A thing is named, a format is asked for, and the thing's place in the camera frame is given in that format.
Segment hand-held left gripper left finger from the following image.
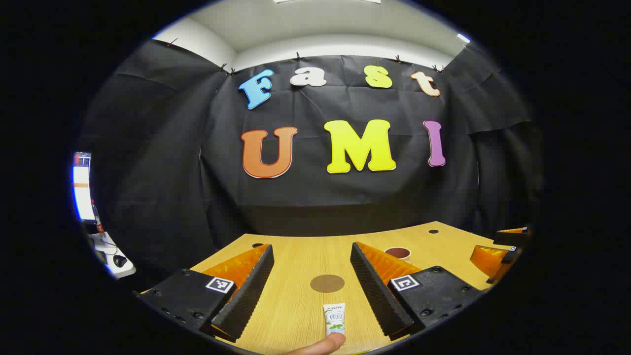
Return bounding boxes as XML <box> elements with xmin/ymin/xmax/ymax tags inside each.
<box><xmin>132</xmin><ymin>243</ymin><xmax>275</xmax><ymax>344</ymax></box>

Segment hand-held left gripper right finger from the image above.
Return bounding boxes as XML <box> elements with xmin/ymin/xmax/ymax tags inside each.
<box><xmin>350</xmin><ymin>242</ymin><xmax>486</xmax><ymax>341</ymax></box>

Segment white toothpaste tube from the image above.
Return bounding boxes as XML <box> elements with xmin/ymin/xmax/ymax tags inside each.
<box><xmin>323</xmin><ymin>303</ymin><xmax>347</xmax><ymax>338</ymax></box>

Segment round brown coaster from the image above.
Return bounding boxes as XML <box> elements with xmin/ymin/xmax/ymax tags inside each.
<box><xmin>310</xmin><ymin>274</ymin><xmax>346</xmax><ymax>293</ymax></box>

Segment wooden desktop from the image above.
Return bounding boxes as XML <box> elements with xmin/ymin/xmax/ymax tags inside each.
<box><xmin>140</xmin><ymin>221</ymin><xmax>518</xmax><ymax>355</ymax></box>

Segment black backdrop cloth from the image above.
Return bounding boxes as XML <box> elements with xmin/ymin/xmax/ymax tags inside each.
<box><xmin>79</xmin><ymin>39</ymin><xmax>543</xmax><ymax>282</ymax></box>

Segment white side desk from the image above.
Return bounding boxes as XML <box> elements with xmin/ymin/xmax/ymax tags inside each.
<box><xmin>88</xmin><ymin>232</ymin><xmax>137</xmax><ymax>280</ymax></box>

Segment computer monitor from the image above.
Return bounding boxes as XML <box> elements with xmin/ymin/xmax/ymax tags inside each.
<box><xmin>72</xmin><ymin>151</ymin><xmax>97</xmax><ymax>223</ymax></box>

